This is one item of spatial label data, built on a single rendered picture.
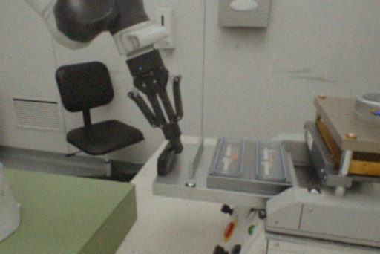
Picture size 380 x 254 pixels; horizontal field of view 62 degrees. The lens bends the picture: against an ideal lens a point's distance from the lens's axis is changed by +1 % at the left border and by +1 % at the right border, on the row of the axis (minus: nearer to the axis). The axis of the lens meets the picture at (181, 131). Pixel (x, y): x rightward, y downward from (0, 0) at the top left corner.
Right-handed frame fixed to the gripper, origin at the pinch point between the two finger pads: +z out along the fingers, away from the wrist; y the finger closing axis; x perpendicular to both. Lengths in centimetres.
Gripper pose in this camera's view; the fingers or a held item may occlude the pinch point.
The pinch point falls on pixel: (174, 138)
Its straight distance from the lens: 72.2
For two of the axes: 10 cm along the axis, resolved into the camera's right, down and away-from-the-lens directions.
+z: 3.4, 9.0, 2.8
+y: -9.2, 2.6, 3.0
